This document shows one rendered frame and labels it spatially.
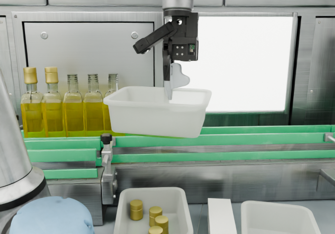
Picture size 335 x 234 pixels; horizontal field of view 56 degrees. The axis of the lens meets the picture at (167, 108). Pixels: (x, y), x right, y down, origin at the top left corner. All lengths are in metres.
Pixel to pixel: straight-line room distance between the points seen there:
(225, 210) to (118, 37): 0.61
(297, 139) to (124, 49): 0.60
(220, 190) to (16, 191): 0.60
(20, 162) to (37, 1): 0.63
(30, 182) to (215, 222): 0.45
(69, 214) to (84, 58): 0.64
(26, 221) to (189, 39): 0.50
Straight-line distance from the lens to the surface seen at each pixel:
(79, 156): 0.86
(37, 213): 0.54
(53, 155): 0.87
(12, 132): 0.57
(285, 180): 1.04
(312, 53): 1.21
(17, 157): 0.58
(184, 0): 0.77
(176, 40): 0.76
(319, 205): 1.10
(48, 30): 1.09
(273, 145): 1.01
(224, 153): 0.97
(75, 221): 0.51
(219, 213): 0.86
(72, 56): 1.07
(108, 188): 0.87
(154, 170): 0.94
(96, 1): 1.06
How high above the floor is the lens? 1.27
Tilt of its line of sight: 14 degrees down
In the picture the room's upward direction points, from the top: straight up
